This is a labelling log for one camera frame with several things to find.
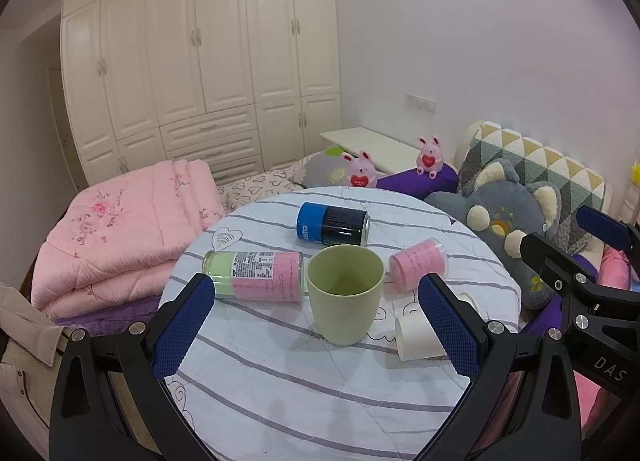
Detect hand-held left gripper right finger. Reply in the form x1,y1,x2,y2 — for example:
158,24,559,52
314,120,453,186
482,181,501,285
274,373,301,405
415,273,587,461

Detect pink floral quilt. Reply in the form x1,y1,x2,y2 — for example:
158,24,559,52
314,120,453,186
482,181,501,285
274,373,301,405
31,159,227,320

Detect white cup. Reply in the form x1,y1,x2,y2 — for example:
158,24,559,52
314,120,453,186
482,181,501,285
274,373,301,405
394,313,447,362

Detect purple blanket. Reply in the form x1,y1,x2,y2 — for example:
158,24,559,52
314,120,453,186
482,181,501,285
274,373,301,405
54,293,168,329

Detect pink pillow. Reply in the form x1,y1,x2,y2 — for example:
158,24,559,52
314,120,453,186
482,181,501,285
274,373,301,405
597,245,633,292

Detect heart print bed sheet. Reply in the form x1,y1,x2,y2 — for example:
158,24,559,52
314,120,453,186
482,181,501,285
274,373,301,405
215,154,321,215

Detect blue and black can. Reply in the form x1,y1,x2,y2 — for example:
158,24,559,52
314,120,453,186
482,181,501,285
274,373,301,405
296,202,371,247

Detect purple pillow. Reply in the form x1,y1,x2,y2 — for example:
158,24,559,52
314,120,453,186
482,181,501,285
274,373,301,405
375,164,460,201

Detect cream wardrobe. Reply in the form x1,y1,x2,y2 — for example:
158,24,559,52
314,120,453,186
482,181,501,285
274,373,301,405
60,0,344,190

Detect beige jacket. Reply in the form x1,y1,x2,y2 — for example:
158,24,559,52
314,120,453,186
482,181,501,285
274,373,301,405
0,282,88,444

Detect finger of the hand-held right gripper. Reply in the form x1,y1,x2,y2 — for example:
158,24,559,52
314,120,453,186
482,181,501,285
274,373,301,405
520,232,599,337
575,206,640,264

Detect white nightstand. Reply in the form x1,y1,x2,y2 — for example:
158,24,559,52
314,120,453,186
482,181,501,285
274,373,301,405
319,127,455,175

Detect pink clear container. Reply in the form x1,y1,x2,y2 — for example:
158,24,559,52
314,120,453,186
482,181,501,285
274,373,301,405
388,237,449,292

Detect green and pink clear bottle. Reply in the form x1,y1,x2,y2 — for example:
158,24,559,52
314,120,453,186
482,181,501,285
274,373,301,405
201,249,305,304

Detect grey plush toy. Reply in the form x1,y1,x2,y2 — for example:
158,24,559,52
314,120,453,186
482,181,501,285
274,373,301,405
424,158,597,310

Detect grey flower pillow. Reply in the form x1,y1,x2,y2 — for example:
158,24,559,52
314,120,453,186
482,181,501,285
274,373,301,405
299,145,392,188

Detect pink bunny toy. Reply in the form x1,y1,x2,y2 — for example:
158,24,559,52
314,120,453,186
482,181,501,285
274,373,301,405
415,134,448,178
341,150,380,190

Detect light green cup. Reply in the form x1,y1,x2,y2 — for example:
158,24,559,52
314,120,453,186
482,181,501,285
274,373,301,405
305,244,385,347

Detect triangle patterned quilted headboard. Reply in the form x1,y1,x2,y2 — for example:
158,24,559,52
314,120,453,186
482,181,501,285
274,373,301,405
452,120,610,253

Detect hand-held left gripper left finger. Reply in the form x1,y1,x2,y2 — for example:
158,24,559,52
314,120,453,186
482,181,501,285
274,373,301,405
48,272,216,461

